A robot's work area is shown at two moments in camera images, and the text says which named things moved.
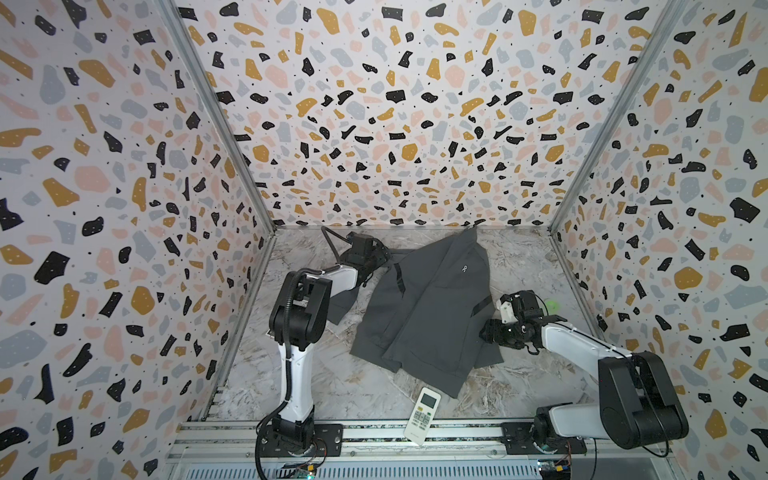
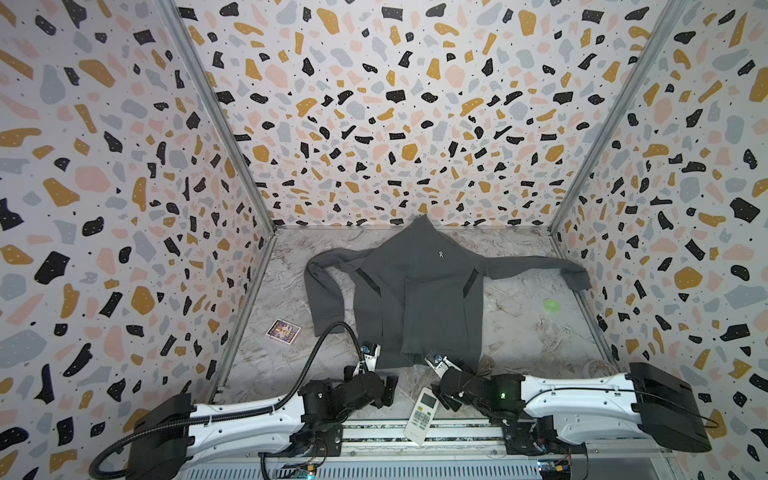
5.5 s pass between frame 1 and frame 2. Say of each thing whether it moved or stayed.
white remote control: stayed
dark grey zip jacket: moved
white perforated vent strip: stayed
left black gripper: moved
